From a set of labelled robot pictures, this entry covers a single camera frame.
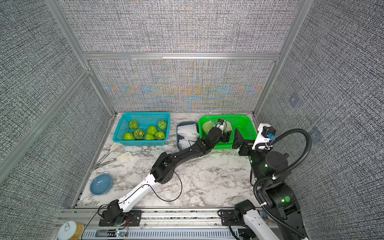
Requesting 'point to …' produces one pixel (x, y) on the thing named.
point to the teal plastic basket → (141, 129)
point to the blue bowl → (100, 184)
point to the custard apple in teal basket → (133, 124)
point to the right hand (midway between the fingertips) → (251, 127)
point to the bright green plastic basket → (242, 123)
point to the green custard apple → (207, 126)
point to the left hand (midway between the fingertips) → (230, 128)
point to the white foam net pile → (190, 133)
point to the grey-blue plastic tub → (179, 136)
